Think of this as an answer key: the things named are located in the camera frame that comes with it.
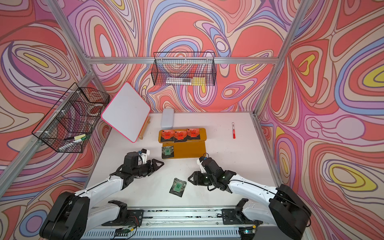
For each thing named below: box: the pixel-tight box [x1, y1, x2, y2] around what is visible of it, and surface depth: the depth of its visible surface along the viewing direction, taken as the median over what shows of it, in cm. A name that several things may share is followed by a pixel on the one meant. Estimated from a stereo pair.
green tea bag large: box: [161, 145, 174, 159], surface depth 98 cm
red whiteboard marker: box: [232, 122, 236, 139], surface depth 110 cm
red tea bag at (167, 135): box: [160, 130, 175, 142], surface depth 90 cm
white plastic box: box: [161, 108, 174, 129], surface depth 117 cm
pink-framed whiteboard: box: [101, 82, 151, 143], surface depth 92 cm
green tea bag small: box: [169, 177, 187, 198], surface depth 84 cm
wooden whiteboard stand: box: [139, 116, 151, 140], surface depth 106 cm
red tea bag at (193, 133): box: [186, 128, 201, 140], surface depth 91 cm
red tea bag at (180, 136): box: [174, 130, 188, 143], surface depth 90 cm
